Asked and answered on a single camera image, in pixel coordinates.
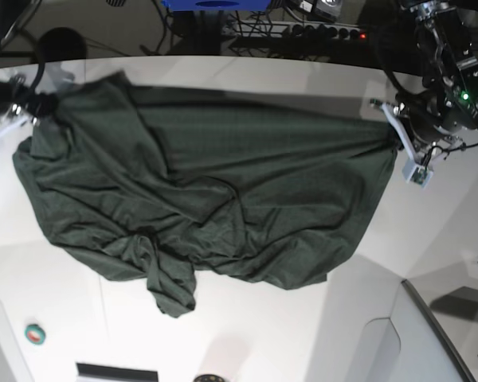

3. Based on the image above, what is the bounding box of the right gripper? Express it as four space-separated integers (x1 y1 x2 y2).
0 77 59 140

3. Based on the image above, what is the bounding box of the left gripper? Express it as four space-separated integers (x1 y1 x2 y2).
370 93 462 188

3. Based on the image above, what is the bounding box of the dark green t-shirt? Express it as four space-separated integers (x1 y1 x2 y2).
13 73 398 318

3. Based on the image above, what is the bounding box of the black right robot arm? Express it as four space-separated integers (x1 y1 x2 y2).
0 1 58 139

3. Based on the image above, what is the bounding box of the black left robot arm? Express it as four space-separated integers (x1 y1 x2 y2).
370 1 478 187

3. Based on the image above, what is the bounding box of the white power strip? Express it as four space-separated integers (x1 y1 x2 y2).
223 20 368 41

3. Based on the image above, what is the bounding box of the green red emergency button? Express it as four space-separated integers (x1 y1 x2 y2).
25 324 46 345

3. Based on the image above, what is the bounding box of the black round knob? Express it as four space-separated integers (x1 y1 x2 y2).
194 374 225 382

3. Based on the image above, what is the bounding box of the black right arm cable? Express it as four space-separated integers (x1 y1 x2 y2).
0 0 47 96

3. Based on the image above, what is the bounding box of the grey monitor frame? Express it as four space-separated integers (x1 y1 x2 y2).
402 279 476 382

